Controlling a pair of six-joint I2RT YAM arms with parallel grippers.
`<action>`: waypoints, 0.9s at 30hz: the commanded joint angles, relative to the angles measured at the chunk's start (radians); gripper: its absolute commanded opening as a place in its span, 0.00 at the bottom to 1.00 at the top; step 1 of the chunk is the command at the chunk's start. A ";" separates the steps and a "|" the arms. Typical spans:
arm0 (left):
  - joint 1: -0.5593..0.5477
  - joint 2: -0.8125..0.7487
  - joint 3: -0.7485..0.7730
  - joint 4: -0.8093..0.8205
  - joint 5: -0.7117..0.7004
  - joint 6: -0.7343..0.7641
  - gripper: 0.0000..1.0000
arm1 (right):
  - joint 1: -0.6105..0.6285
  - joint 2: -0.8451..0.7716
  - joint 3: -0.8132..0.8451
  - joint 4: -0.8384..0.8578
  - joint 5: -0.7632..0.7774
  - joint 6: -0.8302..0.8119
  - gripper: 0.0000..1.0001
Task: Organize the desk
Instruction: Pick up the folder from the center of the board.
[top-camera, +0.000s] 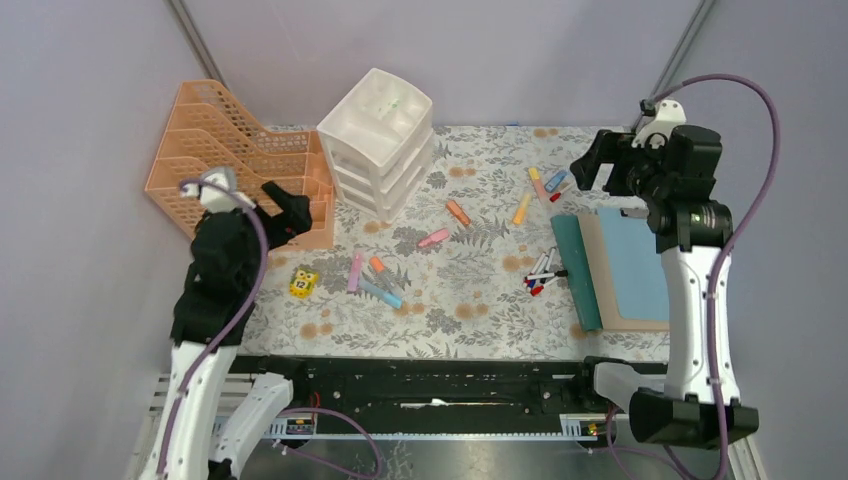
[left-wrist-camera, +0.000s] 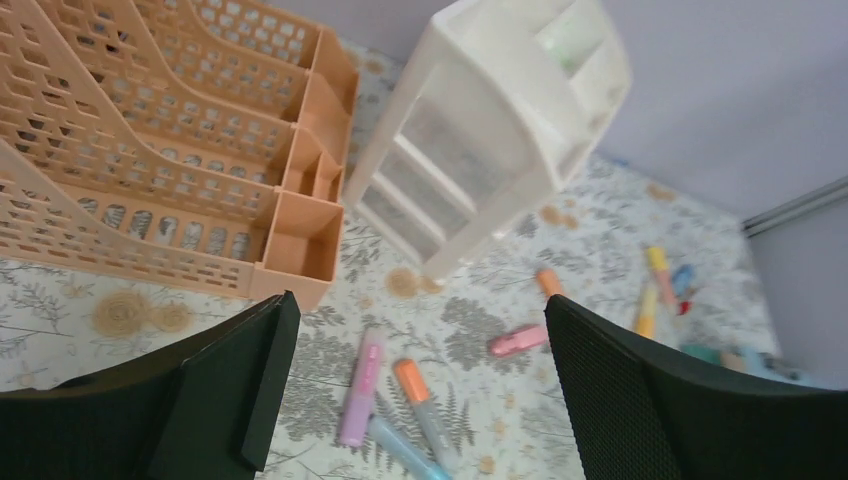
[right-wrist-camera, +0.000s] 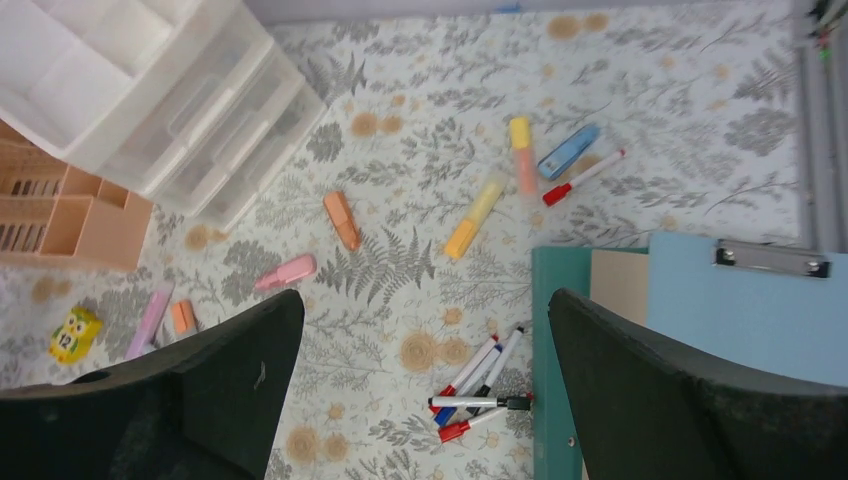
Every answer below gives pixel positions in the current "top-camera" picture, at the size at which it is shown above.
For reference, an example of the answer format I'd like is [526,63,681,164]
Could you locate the floral patterned table mat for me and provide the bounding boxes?
[241,126,669,361]

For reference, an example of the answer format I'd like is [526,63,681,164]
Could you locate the teal file folder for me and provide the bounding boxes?
[551,214,602,332]

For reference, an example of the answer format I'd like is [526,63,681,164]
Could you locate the yellow owl eraser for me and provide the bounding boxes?
[289,268,320,299]

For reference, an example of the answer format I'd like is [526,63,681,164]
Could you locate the red cap whiteboard marker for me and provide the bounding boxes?
[530,278,557,297]

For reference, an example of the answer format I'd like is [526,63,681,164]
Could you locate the pink highlighter lower left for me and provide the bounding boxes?
[347,250,363,293]

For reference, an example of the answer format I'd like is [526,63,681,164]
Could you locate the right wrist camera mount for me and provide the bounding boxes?
[631,99,686,149]

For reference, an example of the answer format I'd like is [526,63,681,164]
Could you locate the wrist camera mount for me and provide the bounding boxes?
[179,167,256,214]
[631,99,686,149]

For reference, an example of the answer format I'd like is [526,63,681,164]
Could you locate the aluminium frame post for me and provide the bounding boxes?
[649,0,717,98]
[166,0,227,87]

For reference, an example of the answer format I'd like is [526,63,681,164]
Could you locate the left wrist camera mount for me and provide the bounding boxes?
[179,167,256,214]

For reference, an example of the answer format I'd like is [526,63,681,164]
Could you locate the light blue highlighter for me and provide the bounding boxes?
[358,279,403,309]

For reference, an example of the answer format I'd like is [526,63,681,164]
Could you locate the right aluminium frame post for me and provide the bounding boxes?
[649,0,717,98]

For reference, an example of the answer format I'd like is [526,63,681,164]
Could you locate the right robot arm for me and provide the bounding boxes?
[570,125,760,450]

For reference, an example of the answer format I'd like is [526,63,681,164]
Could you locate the pink highlighter centre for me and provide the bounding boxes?
[417,228,451,248]

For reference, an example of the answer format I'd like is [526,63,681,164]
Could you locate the black cap whiteboard marker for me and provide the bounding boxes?
[526,252,550,282]

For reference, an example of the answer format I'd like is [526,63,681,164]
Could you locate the light blue clipboard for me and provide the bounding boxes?
[596,208,669,324]

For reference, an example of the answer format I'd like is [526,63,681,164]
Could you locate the orange plastic file organizer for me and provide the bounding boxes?
[145,80,335,251]

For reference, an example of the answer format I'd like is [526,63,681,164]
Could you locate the yellow orange highlighter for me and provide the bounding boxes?
[512,192,532,225]

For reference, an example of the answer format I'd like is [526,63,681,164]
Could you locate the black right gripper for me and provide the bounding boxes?
[568,129,672,205]

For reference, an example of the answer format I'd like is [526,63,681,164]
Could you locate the beige file folder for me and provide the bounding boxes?
[578,208,669,333]

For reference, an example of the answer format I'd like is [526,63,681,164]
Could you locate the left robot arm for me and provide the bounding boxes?
[141,174,312,479]

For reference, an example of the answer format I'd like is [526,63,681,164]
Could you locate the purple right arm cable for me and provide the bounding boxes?
[606,74,782,480]

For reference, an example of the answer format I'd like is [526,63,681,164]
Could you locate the orange highlighter centre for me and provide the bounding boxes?
[446,200,472,227]

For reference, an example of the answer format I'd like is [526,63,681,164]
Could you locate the blue cap whiteboard marker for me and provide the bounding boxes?
[525,254,551,291]

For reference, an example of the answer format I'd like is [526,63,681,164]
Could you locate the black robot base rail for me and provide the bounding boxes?
[230,355,608,437]

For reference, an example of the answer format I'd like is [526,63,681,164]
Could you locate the white plastic drawer unit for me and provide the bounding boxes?
[317,68,434,223]

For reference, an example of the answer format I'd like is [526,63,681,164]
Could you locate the left aluminium frame post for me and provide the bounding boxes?
[166,0,227,87]

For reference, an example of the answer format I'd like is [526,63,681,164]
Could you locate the yellow pink highlighter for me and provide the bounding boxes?
[528,167,549,206]

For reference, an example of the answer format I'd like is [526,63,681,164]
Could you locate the orange cap grey marker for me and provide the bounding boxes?
[369,256,403,298]

